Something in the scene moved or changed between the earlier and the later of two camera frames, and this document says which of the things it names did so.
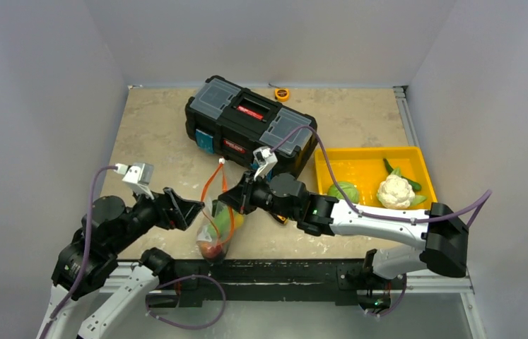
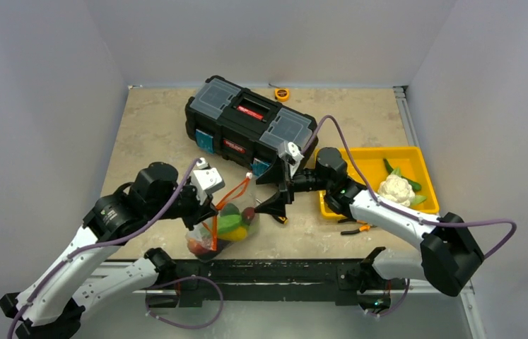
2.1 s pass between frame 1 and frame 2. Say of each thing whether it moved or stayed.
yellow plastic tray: stayed
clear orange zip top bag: moved
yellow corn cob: moved
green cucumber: stayed
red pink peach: moved
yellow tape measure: stayed
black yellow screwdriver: stayed
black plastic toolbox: stayed
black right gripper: moved
